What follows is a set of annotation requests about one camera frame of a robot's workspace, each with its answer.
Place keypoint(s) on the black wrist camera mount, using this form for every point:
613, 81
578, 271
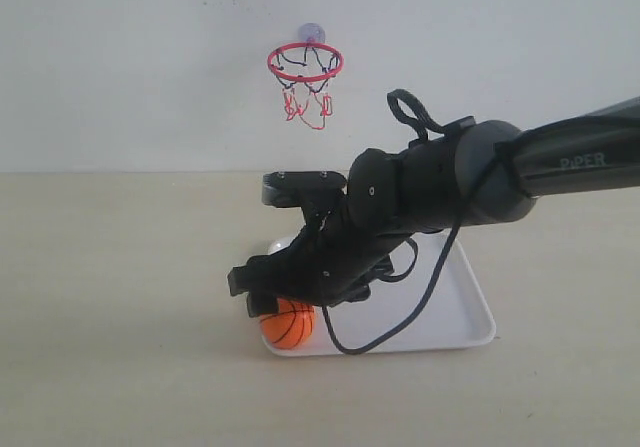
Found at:
317, 190

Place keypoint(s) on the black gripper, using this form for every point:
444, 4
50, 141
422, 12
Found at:
322, 265

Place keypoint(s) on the clear suction cup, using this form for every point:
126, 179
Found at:
311, 33

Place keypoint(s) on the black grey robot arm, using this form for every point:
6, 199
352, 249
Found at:
474, 173

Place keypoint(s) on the white plastic tray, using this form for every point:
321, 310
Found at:
456, 316

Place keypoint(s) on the red mini basketball hoop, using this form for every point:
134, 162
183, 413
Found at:
304, 72

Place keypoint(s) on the small orange basketball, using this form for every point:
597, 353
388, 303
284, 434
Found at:
290, 326

